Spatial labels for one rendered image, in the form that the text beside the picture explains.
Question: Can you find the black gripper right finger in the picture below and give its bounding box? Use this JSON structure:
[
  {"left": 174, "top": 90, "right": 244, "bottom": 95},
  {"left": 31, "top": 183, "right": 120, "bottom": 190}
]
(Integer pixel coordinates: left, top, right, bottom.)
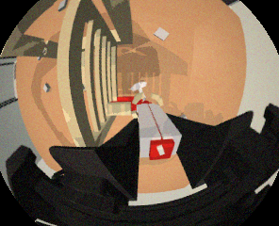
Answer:
[{"left": 165, "top": 112, "right": 253, "bottom": 188}]

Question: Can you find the white flat bar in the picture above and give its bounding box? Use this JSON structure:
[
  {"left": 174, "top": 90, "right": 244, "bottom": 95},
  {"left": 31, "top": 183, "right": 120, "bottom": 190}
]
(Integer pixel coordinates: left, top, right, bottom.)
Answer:
[{"left": 154, "top": 27, "right": 170, "bottom": 40}]

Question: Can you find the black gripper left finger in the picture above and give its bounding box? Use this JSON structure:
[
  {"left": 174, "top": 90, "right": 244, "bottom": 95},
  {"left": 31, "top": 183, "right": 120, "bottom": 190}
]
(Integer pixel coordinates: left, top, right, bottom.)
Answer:
[{"left": 49, "top": 118, "right": 140, "bottom": 201}]

